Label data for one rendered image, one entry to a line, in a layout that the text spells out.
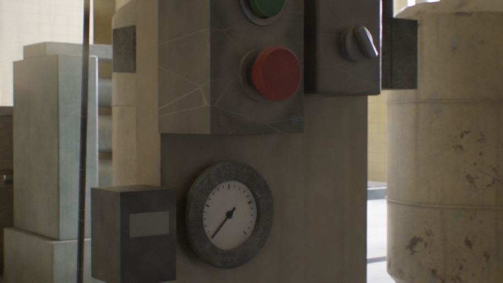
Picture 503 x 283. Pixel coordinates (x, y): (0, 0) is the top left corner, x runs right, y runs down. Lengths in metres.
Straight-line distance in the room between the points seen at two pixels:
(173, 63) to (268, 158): 0.14
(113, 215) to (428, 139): 4.98
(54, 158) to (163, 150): 6.06
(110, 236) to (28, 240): 6.49
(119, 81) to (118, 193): 3.56
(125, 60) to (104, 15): 7.53
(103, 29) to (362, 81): 7.64
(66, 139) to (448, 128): 3.03
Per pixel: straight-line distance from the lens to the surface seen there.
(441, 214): 5.54
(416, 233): 5.65
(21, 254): 7.28
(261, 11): 0.60
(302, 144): 0.74
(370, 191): 7.04
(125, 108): 4.08
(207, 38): 0.59
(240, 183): 0.69
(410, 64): 0.89
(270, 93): 0.59
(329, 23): 0.68
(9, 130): 7.93
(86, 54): 0.60
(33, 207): 7.16
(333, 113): 0.76
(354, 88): 0.69
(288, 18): 0.64
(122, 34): 0.77
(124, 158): 4.10
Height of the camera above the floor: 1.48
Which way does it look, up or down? 2 degrees down
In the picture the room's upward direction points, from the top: straight up
